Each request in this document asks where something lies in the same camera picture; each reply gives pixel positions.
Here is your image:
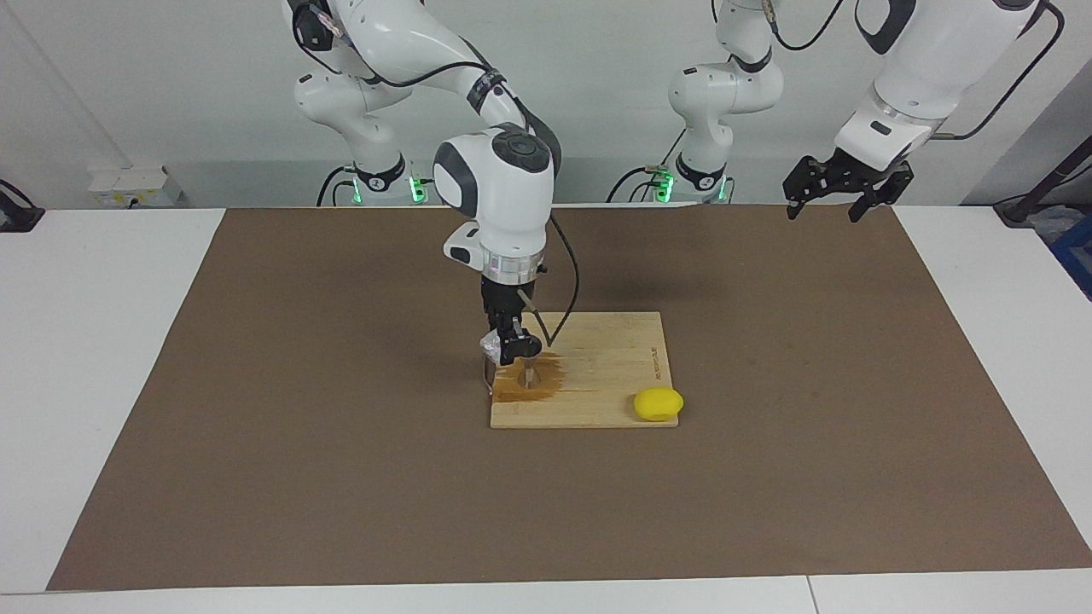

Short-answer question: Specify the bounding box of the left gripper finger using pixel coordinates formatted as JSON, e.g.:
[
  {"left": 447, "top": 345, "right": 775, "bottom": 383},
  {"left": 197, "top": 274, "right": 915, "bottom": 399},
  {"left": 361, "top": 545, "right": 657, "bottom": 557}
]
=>
[
  {"left": 783, "top": 156, "right": 839, "bottom": 221},
  {"left": 848, "top": 164, "right": 915, "bottom": 223}
]

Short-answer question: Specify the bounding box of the black stand base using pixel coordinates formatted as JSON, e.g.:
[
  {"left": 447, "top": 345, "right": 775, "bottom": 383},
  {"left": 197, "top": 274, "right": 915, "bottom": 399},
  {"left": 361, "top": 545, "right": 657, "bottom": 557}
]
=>
[{"left": 0, "top": 179, "right": 45, "bottom": 233}]

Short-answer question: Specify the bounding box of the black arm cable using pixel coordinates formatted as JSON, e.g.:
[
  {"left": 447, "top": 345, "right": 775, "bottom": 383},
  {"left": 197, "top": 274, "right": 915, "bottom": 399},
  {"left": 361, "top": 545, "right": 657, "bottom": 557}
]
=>
[
  {"left": 290, "top": 0, "right": 581, "bottom": 349},
  {"left": 764, "top": 0, "right": 1066, "bottom": 142}
]

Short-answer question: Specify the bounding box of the black left base cable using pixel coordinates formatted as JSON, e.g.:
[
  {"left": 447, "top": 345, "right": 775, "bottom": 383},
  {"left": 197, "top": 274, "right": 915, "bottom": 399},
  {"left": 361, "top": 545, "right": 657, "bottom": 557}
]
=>
[{"left": 606, "top": 128, "right": 688, "bottom": 204}]

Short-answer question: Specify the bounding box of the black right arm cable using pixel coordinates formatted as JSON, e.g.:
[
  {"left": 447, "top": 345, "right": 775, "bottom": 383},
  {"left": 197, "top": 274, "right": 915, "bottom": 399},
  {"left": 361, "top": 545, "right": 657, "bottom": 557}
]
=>
[{"left": 290, "top": 0, "right": 581, "bottom": 349}]

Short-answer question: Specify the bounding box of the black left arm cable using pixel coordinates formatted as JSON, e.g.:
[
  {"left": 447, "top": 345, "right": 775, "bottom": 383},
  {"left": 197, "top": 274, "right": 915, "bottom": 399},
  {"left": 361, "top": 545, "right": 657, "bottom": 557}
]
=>
[{"left": 764, "top": 0, "right": 1066, "bottom": 142}]

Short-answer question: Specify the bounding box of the black right base cable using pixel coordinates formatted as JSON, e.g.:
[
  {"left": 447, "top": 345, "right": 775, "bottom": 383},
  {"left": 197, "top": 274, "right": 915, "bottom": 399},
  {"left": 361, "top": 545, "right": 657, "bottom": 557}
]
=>
[{"left": 317, "top": 166, "right": 359, "bottom": 207}]

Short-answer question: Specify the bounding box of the bamboo cutting board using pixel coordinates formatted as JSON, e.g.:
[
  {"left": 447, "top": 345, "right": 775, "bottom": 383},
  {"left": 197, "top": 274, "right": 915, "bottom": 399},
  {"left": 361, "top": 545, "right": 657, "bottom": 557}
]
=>
[{"left": 482, "top": 311, "right": 681, "bottom": 430}]

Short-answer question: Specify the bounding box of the brown table mat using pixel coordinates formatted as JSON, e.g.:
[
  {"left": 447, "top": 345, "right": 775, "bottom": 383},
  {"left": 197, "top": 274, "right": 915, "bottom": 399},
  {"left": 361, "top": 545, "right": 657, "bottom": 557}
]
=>
[{"left": 47, "top": 203, "right": 1092, "bottom": 592}]

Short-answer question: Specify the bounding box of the white wall socket box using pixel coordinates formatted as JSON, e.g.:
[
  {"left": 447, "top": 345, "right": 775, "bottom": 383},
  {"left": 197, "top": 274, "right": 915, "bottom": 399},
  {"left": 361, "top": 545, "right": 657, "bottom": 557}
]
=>
[{"left": 88, "top": 166, "right": 184, "bottom": 210}]

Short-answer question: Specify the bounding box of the black tripod leg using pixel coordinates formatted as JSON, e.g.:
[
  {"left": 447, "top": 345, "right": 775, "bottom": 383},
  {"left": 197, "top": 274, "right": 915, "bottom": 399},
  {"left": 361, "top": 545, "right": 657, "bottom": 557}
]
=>
[{"left": 994, "top": 136, "right": 1092, "bottom": 227}]

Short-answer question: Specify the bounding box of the yellow lemon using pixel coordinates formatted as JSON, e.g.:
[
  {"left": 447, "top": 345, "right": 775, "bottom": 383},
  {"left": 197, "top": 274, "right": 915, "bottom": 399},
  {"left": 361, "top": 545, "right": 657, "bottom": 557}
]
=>
[{"left": 633, "top": 386, "right": 685, "bottom": 424}]

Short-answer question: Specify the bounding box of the black base cable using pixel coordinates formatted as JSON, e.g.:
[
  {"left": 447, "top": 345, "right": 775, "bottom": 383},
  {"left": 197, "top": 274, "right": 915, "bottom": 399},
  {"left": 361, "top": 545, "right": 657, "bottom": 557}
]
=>
[
  {"left": 317, "top": 166, "right": 359, "bottom": 207},
  {"left": 606, "top": 128, "right": 688, "bottom": 204}
]

